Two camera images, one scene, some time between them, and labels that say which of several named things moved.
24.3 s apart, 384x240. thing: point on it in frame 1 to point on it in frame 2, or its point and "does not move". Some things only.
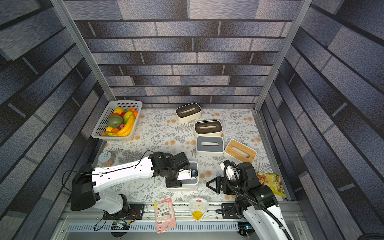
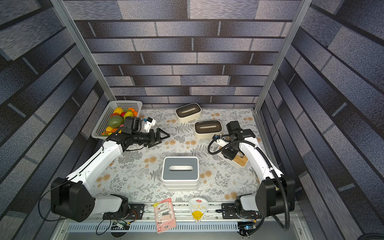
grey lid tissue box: [210, 146] to [180, 170]
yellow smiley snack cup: [198, 207] does not move
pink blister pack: [165, 217] does not move
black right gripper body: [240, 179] to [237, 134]
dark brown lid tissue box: [188, 112] does not move
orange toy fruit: [135, 113] does not move
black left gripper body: [174, 180] to [141, 138]
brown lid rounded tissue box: [207, 128] does not move
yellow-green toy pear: [126, 116] does not move
